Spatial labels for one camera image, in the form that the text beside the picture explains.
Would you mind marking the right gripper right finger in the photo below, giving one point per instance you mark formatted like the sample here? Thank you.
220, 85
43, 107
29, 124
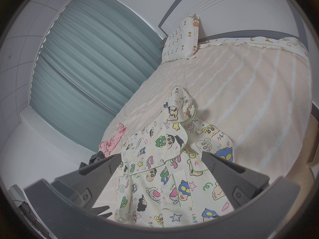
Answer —
231, 183

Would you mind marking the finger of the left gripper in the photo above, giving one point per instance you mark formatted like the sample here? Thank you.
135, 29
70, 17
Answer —
101, 208
106, 214

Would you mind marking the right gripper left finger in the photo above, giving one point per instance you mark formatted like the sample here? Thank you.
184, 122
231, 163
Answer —
92, 183

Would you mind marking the white printed pyjama top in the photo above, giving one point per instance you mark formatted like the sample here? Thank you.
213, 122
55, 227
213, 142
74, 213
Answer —
162, 158

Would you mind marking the pile of clothes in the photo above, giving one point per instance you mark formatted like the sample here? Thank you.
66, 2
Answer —
96, 158

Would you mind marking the bed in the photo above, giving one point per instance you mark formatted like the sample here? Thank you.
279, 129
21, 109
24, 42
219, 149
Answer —
236, 96

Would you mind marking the pink garment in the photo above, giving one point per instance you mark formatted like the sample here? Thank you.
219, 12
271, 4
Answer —
112, 143

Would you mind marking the blue-green curtain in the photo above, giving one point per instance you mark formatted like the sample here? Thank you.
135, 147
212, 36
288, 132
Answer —
87, 58

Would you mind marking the white printed pillow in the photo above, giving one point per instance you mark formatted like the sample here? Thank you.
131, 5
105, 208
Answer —
179, 38

